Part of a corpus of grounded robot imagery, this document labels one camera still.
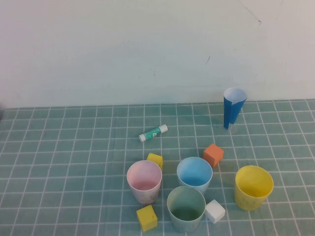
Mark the pink plastic cup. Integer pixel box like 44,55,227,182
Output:
126,160,163,205

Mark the light blue plastic cup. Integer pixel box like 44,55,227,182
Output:
176,156,214,195

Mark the yellow plastic cup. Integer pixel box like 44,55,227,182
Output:
234,165,274,211

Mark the green white glue stick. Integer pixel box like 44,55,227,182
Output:
138,124,168,143

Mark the yellow cube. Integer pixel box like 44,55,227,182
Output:
136,205,158,232
146,152,163,170

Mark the orange cube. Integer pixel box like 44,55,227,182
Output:
203,144,224,168

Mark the blue paper cone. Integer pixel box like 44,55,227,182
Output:
223,87,248,130

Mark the green plastic cup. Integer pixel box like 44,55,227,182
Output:
166,185,206,233

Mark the white cube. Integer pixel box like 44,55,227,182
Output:
204,199,226,224

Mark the teal checkered tablecloth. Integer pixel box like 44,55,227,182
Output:
0,98,315,236

